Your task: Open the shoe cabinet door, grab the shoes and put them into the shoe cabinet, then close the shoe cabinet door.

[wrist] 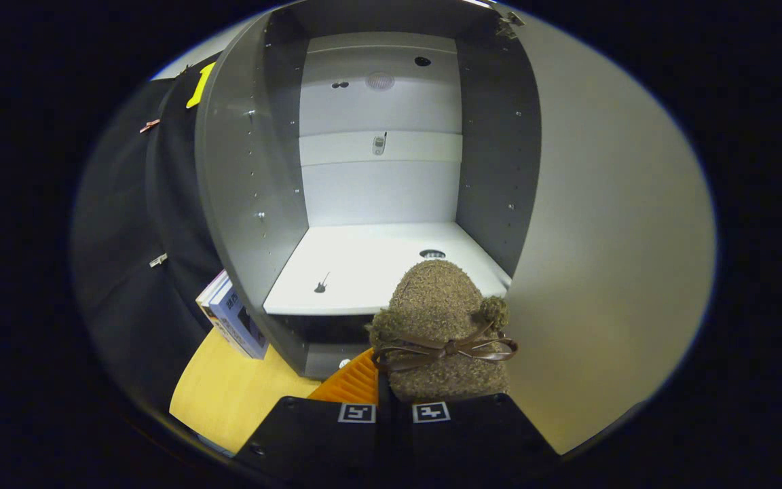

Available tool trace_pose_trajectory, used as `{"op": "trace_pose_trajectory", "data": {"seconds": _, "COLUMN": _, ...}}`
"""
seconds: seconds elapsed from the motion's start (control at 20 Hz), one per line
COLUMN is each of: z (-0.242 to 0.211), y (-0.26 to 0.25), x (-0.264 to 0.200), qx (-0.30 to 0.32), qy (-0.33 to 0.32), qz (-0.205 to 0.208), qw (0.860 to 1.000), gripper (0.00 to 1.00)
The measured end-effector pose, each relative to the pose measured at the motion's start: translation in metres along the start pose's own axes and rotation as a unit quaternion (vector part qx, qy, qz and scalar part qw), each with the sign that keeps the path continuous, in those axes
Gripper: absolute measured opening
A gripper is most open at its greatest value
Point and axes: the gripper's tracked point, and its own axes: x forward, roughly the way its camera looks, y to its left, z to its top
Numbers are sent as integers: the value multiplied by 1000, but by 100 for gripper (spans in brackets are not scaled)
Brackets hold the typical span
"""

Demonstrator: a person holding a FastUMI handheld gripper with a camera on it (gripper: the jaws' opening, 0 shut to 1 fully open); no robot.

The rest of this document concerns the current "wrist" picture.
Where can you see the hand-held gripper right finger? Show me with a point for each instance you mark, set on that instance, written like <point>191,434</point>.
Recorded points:
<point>472,435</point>

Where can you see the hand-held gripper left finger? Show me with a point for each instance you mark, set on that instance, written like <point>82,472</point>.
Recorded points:
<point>316,435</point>

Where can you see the brown fuzzy shoe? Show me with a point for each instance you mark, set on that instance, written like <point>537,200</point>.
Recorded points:
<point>435,299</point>

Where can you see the grey shoe cabinet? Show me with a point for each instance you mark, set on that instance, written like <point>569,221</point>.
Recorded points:
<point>241,170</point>

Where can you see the white cabinet shelf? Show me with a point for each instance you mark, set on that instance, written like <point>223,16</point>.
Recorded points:
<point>364,265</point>

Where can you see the metal door hinge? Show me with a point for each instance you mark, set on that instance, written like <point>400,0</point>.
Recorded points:
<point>508,24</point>

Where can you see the blue cover book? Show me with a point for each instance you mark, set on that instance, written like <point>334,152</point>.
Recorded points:
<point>238,319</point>

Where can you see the silver clip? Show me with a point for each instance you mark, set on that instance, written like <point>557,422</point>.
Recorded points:
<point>157,259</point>

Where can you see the black backdrop cloth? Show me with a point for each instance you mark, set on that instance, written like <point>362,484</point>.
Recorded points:
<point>126,224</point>

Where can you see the red clip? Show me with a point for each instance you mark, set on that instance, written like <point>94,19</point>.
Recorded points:
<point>149,125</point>

